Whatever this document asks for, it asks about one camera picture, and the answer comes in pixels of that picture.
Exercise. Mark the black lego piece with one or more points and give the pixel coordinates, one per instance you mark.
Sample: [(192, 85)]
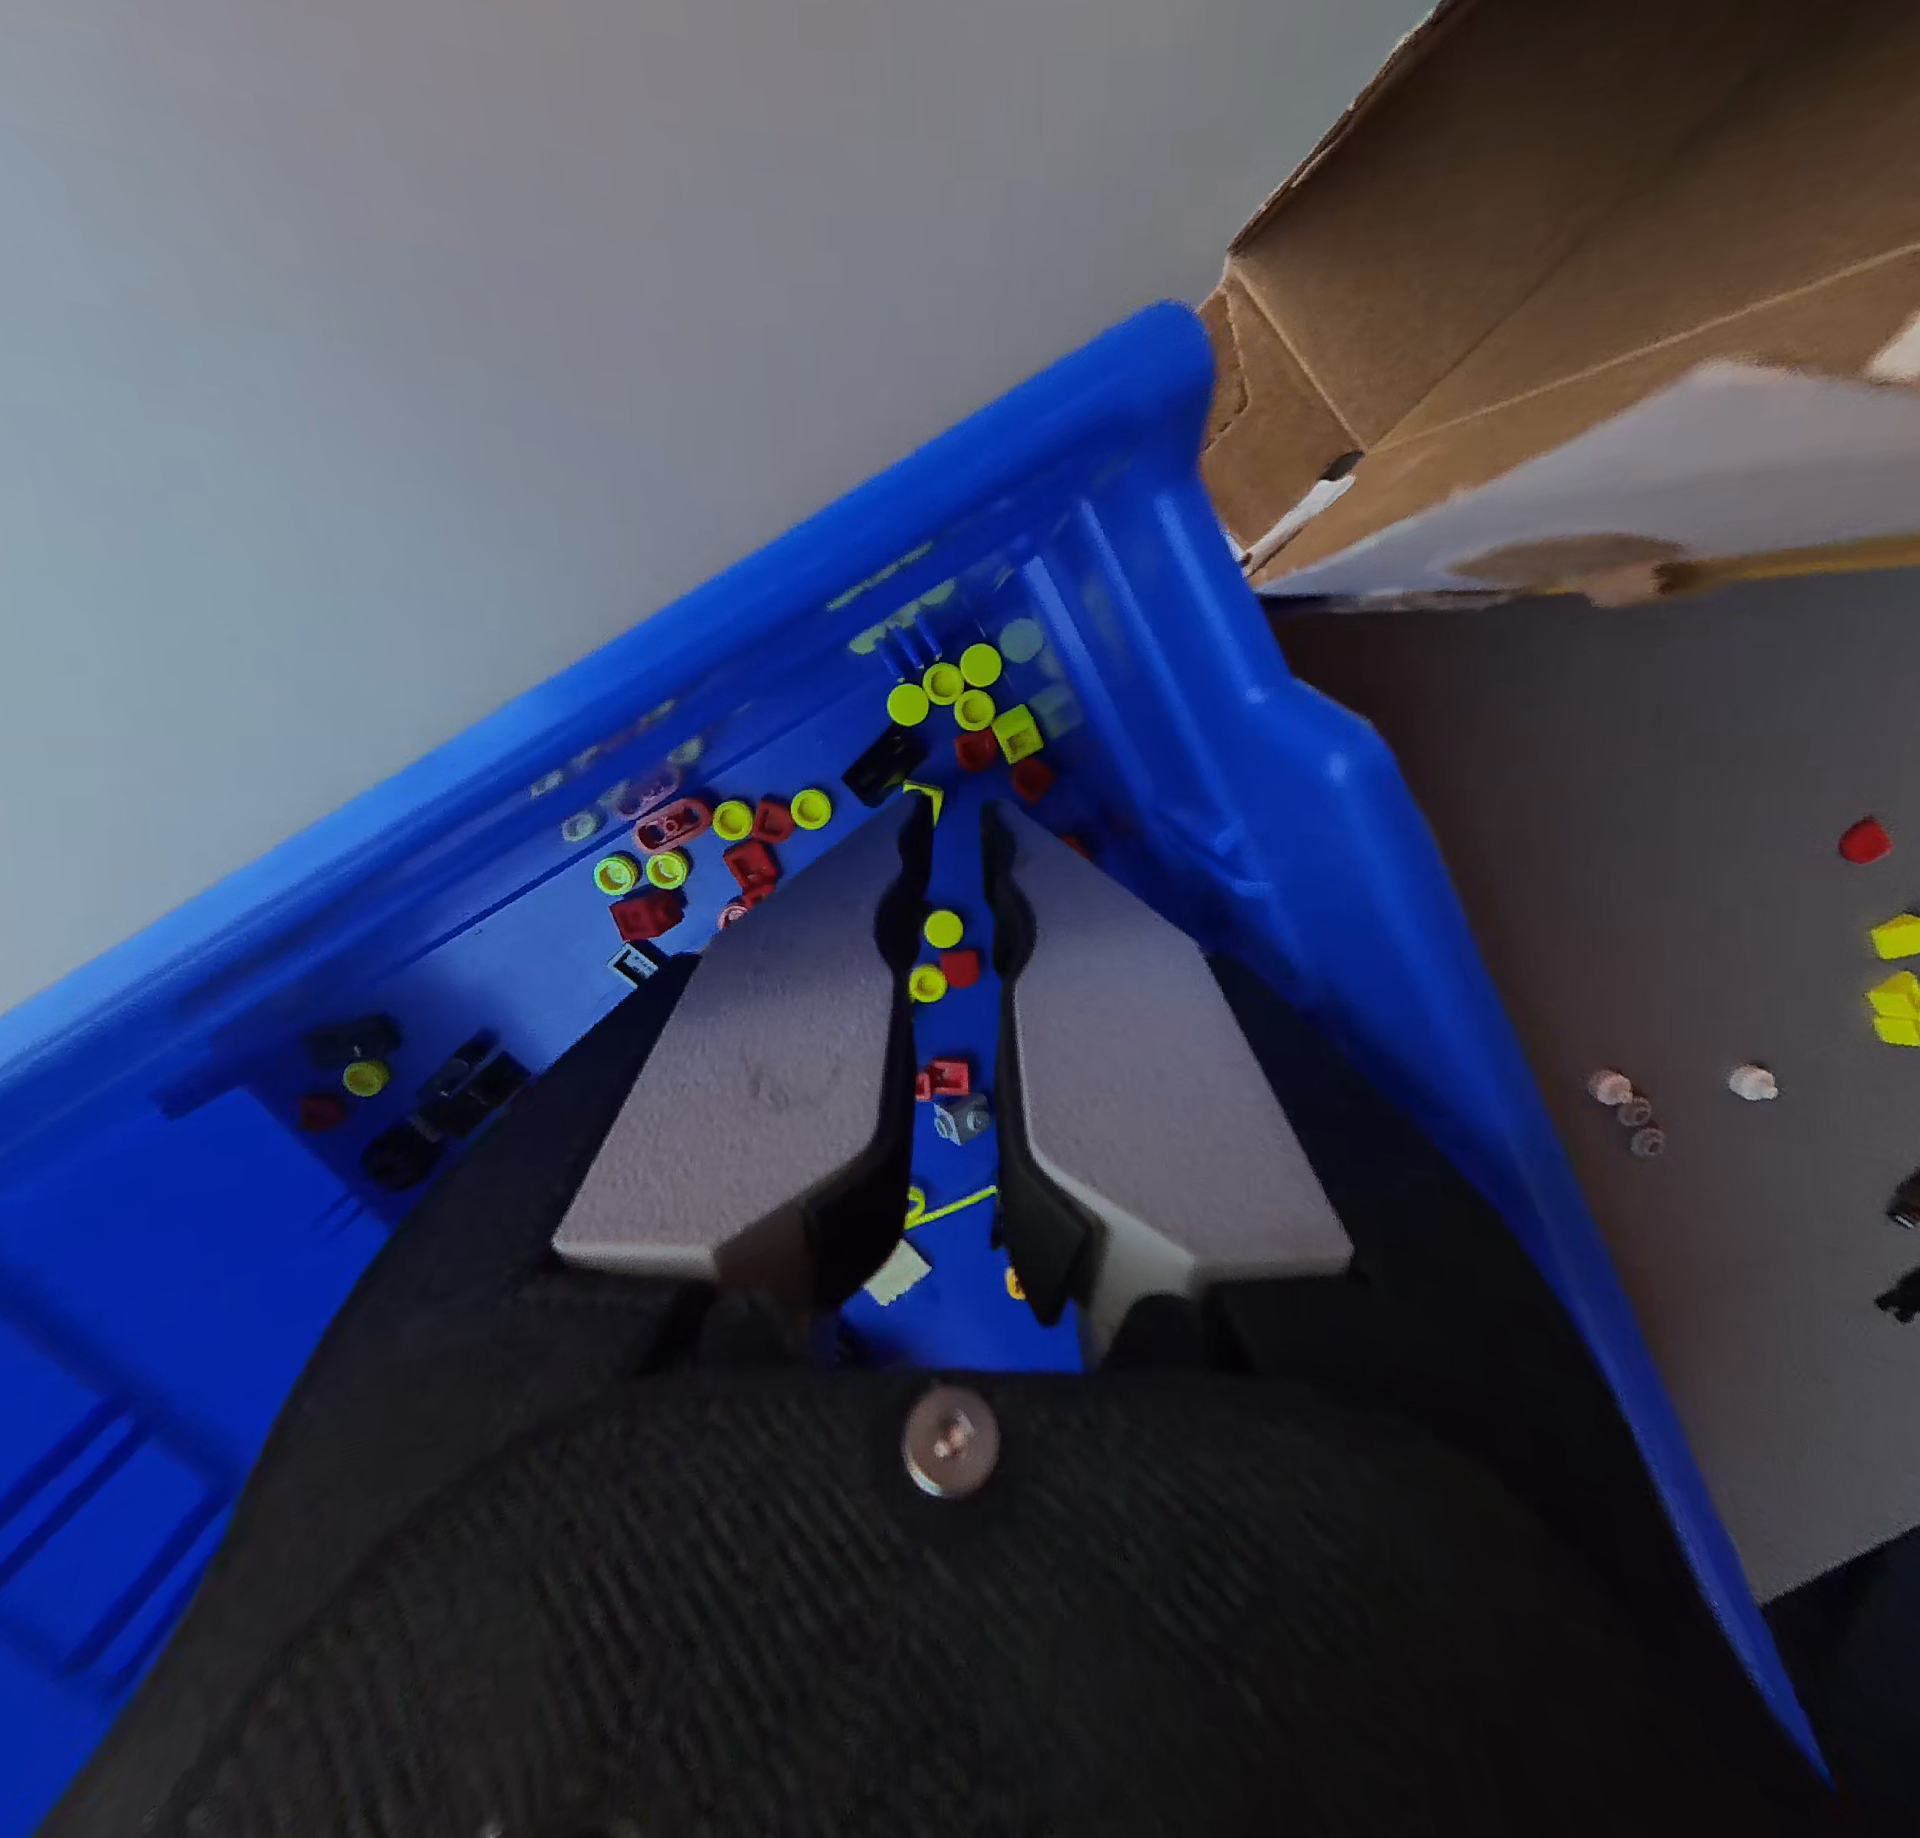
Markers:
[(1901, 1294), (1908, 1200)]

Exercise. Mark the pile of small lego pieces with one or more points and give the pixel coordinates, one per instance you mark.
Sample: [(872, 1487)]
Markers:
[(941, 683)]

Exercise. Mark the small red lego piece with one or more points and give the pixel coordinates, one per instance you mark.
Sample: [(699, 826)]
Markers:
[(1863, 840)]

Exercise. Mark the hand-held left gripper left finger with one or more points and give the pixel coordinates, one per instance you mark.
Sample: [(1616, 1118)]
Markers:
[(765, 1074)]

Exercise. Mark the pale pink lego piece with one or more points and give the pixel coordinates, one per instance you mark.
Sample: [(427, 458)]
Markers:
[(1608, 1086)]

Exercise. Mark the white paper sheet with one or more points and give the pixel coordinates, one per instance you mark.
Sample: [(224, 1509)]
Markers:
[(1725, 458)]

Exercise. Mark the white lego piece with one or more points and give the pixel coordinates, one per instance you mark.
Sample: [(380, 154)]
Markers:
[(1751, 1081)]

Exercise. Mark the blue plastic bin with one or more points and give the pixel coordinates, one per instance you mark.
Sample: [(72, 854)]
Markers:
[(1321, 879)]

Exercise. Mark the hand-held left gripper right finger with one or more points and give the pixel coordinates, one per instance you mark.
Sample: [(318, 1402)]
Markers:
[(1156, 1074)]

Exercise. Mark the brown cardboard box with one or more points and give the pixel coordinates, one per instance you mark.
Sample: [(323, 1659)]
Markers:
[(1576, 219)]

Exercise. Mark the yellow lego piece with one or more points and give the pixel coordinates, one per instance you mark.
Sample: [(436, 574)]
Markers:
[(1896, 936), (1896, 1006)]

